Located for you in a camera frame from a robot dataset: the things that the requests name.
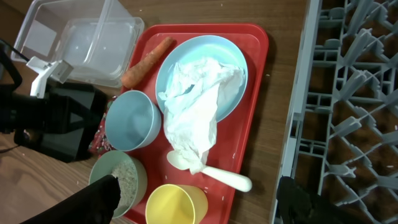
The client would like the clear plastic bin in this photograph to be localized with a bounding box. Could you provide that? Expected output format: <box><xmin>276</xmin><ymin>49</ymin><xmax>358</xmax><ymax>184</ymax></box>
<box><xmin>11</xmin><ymin>0</ymin><xmax>144</xmax><ymax>88</ymax></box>

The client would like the white plastic spoon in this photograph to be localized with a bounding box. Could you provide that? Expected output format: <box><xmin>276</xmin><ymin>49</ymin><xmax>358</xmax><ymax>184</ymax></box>
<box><xmin>167</xmin><ymin>151</ymin><xmax>252</xmax><ymax>192</ymax></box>

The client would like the grey dishwasher rack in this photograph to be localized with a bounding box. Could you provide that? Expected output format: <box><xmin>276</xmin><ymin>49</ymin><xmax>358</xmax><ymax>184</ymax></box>
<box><xmin>278</xmin><ymin>0</ymin><xmax>397</xmax><ymax>223</ymax></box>

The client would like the black plastic tray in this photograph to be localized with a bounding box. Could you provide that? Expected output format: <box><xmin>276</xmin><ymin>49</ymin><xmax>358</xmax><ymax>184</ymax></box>
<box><xmin>14</xmin><ymin>83</ymin><xmax>107</xmax><ymax>163</ymax></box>

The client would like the red serving tray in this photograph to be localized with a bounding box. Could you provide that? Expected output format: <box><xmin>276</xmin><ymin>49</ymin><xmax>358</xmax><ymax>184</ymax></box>
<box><xmin>125</xmin><ymin>23</ymin><xmax>269</xmax><ymax>223</ymax></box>

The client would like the light blue bowl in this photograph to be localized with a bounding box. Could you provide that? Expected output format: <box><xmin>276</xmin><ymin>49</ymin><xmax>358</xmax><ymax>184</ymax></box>
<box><xmin>105</xmin><ymin>90</ymin><xmax>162</xmax><ymax>152</ymax></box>

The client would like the left black cable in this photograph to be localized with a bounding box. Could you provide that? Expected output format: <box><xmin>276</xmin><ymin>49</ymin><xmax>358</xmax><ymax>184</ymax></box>
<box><xmin>0</xmin><ymin>39</ymin><xmax>23</xmax><ymax>94</ymax></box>

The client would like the white napkin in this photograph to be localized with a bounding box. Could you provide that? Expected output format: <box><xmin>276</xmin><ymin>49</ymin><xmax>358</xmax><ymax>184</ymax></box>
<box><xmin>158</xmin><ymin>57</ymin><xmax>244</xmax><ymax>175</ymax></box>

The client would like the light blue plate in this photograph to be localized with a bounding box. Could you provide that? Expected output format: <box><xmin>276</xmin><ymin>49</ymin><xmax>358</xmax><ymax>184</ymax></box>
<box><xmin>155</xmin><ymin>35</ymin><xmax>248</xmax><ymax>121</ymax></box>

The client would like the orange carrot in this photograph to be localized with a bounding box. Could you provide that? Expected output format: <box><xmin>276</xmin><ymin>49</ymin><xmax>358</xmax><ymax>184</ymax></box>
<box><xmin>121</xmin><ymin>37</ymin><xmax>174</xmax><ymax>88</ymax></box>

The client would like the yellow cup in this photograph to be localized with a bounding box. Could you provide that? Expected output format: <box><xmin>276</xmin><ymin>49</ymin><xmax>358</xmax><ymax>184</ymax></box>
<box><xmin>146</xmin><ymin>184</ymin><xmax>208</xmax><ymax>224</ymax></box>

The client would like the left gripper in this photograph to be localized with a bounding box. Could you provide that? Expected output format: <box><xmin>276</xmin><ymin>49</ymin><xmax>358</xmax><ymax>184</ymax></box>
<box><xmin>1</xmin><ymin>93</ymin><xmax>101</xmax><ymax>134</ymax></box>

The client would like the white rice pile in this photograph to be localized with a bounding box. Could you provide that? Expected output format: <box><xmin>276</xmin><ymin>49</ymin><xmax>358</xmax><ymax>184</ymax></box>
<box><xmin>111</xmin><ymin>160</ymin><xmax>137</xmax><ymax>215</ymax></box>

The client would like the red snack wrapper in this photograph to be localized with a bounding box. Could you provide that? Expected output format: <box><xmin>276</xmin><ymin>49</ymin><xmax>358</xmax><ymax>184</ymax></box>
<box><xmin>88</xmin><ymin>96</ymin><xmax>116</xmax><ymax>156</ymax></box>

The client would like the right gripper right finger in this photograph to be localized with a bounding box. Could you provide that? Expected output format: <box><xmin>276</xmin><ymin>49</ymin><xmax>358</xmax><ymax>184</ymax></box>
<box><xmin>276</xmin><ymin>176</ymin><xmax>363</xmax><ymax>224</ymax></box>

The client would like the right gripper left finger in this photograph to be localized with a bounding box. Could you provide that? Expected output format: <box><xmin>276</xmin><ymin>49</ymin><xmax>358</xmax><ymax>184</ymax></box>
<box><xmin>21</xmin><ymin>175</ymin><xmax>121</xmax><ymax>224</ymax></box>

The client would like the green bowl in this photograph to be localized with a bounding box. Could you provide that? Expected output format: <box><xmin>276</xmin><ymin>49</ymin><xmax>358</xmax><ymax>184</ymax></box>
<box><xmin>89</xmin><ymin>151</ymin><xmax>147</xmax><ymax>219</ymax></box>

